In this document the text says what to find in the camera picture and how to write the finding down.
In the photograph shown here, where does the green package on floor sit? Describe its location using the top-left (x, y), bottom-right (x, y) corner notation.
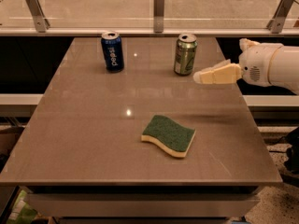
top-left (6, 190), bottom-right (37, 224)

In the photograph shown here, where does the right metal bracket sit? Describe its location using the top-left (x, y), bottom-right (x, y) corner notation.
top-left (266, 0), bottom-right (295, 34)

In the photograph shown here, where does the black object on floor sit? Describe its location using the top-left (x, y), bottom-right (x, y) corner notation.
top-left (276, 127), bottom-right (299, 188)

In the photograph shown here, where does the blue pepsi can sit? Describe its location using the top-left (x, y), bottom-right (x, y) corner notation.
top-left (101, 31), bottom-right (124, 72)

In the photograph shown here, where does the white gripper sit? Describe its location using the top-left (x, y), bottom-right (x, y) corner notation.
top-left (193, 38), bottom-right (282, 87)

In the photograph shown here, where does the left metal bracket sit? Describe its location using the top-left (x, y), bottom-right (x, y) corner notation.
top-left (25, 0), bottom-right (50, 33)

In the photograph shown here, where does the middle metal bracket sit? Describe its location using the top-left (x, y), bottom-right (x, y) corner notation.
top-left (153, 0), bottom-right (164, 33)

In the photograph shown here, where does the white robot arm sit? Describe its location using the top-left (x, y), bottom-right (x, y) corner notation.
top-left (193, 38), bottom-right (299, 94)

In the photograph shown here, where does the green yellow sponge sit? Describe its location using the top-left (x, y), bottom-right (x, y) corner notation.
top-left (141, 115), bottom-right (196, 159)

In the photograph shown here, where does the green soda can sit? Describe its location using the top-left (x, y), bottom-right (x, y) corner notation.
top-left (174, 34), bottom-right (197, 76)

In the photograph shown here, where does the metal bracket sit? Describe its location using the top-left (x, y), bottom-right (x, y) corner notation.
top-left (25, 0), bottom-right (50, 33)
top-left (153, 0), bottom-right (164, 33)
top-left (266, 0), bottom-right (295, 34)

